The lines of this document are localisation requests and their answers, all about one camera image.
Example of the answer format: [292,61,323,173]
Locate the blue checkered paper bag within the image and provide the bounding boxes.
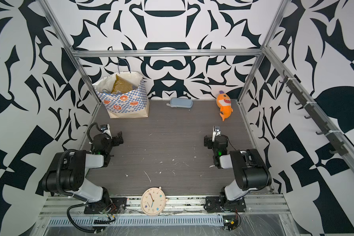
[92,59,149,119]

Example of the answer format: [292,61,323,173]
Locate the gold snack bag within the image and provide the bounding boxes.
[111,75,133,94]

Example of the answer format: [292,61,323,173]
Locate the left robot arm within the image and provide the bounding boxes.
[41,132,124,206]

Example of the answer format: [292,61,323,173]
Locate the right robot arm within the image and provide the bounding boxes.
[204,134,271,203]

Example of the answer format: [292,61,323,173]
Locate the orange plush toy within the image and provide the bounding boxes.
[216,91,233,121]

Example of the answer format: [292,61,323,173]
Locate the blue glasses case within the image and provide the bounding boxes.
[166,97,193,109]

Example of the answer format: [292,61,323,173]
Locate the round wooden clock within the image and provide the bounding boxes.
[140,187,168,217]

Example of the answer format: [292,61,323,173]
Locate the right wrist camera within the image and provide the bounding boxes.
[212,126,221,142]

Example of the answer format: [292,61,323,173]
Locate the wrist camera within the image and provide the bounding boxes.
[212,126,221,142]
[99,124,112,138]

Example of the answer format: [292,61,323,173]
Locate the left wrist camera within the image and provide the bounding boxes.
[99,124,112,138]

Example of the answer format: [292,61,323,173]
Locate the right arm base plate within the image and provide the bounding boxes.
[204,197,246,213]

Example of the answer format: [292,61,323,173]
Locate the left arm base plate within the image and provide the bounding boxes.
[84,197,127,214]

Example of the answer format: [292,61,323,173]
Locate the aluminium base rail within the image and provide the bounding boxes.
[39,194,291,229]

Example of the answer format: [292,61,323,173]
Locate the black wall hook rack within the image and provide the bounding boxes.
[282,71,349,156]

